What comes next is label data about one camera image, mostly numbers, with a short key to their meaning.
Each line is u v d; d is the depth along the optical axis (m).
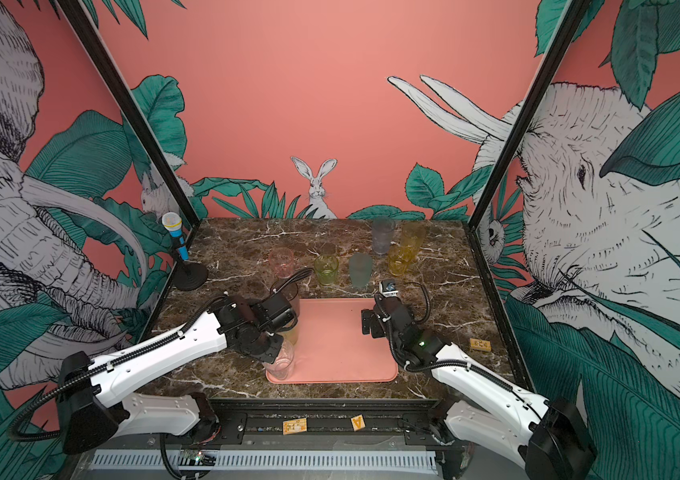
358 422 0.75
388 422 0.75
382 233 1.07
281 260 1.06
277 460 0.70
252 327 0.53
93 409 0.38
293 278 1.04
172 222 0.87
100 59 0.76
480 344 0.88
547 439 0.39
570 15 0.70
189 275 1.02
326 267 1.03
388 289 0.70
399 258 1.07
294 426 0.74
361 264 0.99
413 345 0.57
